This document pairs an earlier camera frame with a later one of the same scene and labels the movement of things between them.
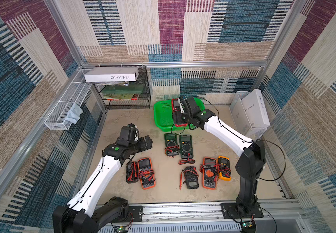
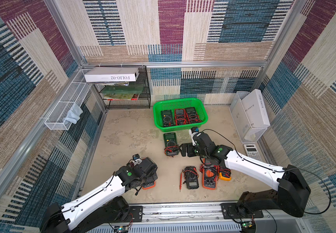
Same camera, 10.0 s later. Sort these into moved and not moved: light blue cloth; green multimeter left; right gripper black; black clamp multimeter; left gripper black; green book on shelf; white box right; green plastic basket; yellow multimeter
Moved: right gripper black; left gripper black
Not moved: green book on shelf; yellow multimeter; black clamp multimeter; green multimeter left; green plastic basket; white box right; light blue cloth
